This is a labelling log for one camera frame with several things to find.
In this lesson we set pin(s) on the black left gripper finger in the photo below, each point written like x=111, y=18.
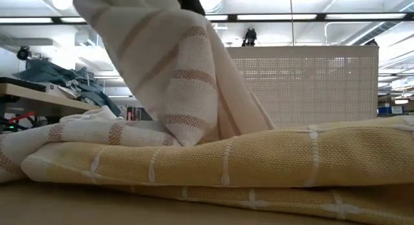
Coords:
x=191, y=2

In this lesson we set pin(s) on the white striped towel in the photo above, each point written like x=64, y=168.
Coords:
x=178, y=73

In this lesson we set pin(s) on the yellow checked towel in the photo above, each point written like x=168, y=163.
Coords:
x=258, y=154

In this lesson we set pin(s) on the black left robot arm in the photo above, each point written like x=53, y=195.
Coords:
x=19, y=126

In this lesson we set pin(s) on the red background stand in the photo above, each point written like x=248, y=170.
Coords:
x=132, y=113

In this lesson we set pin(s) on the blue cloth pile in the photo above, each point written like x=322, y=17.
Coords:
x=64, y=73

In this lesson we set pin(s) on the white plastic bin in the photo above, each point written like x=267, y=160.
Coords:
x=307, y=89

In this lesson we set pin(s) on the white flat box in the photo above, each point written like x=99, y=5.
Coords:
x=53, y=89

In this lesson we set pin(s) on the black ceiling spotlight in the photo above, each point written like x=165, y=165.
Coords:
x=22, y=52

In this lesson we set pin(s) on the black overhead camera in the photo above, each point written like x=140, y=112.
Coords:
x=249, y=37

